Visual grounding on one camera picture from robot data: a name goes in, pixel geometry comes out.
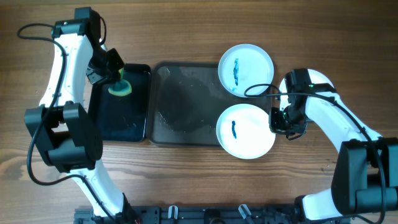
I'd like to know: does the black water basin tray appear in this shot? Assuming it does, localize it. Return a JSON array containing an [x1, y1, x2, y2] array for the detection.
[[88, 63, 151, 142]]

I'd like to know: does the left black cable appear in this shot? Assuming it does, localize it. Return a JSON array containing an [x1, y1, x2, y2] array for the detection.
[[16, 23, 116, 223]]

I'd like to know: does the black cable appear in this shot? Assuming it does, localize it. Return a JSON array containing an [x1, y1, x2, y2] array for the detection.
[[243, 83, 388, 224], [16, 23, 116, 223]]

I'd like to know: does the right black cable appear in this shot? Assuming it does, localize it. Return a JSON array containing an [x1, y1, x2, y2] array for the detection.
[[243, 83, 388, 224]]

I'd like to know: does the green yellow sponge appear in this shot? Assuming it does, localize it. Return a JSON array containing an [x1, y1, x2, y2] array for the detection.
[[108, 68, 132, 96]]

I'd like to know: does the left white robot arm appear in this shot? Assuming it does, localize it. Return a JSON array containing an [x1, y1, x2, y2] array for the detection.
[[24, 7, 140, 223]]

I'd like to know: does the pale blue plate top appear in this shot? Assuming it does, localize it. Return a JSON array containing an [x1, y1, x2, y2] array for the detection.
[[218, 44, 274, 98]]

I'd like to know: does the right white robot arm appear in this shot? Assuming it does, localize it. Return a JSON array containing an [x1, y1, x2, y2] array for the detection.
[[269, 68, 397, 222]]

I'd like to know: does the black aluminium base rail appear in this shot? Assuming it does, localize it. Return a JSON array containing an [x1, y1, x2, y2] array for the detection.
[[73, 203, 351, 224]]

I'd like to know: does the large dark serving tray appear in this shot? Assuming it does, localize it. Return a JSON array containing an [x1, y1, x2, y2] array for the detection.
[[146, 62, 271, 147]]

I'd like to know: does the white plate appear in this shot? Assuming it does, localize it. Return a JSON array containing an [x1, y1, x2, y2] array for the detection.
[[279, 68, 336, 123], [216, 104, 275, 159]]

